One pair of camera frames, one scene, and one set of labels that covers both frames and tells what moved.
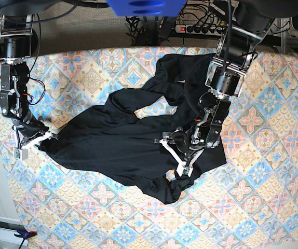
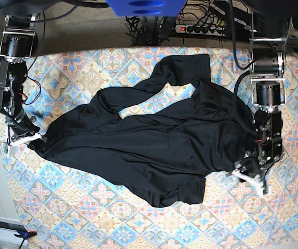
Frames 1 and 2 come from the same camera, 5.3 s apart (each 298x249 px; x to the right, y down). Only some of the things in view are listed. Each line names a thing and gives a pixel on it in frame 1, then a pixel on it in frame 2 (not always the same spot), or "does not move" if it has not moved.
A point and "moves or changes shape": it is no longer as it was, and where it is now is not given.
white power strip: x=211 y=30 does not move
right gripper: x=177 y=142 -> x=253 y=168
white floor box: x=5 y=228 does not move
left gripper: x=32 y=130 -> x=22 y=129
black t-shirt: x=104 y=134 moves or changes shape
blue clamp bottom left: x=25 y=234 does not move
